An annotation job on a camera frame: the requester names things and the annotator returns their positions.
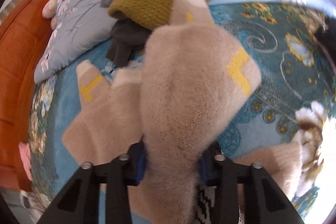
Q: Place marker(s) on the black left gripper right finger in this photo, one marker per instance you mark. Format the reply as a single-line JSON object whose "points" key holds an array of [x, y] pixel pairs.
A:
{"points": [[245, 193]]}

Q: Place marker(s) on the beige fuzzy sweater yellow letters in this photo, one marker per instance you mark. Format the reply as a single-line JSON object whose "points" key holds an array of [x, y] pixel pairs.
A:
{"points": [[194, 79]]}

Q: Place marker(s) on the black white patterned knit sweater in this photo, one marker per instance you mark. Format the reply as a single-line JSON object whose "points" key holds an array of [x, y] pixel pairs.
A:
{"points": [[205, 204]]}

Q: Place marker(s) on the pink floral pillow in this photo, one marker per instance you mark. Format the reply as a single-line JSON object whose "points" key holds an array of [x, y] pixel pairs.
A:
{"points": [[49, 12]]}

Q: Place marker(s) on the dark grey garment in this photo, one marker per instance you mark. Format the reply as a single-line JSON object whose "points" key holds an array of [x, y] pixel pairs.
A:
{"points": [[129, 33]]}

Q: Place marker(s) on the orange wooden headboard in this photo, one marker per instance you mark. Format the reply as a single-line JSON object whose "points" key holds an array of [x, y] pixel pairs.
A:
{"points": [[24, 37]]}

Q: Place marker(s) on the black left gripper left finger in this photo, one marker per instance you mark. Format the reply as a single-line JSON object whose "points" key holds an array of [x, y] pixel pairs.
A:
{"points": [[78, 200]]}

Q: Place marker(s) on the teal floral plush blanket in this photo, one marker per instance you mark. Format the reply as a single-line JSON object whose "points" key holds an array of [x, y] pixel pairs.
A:
{"points": [[287, 124]]}

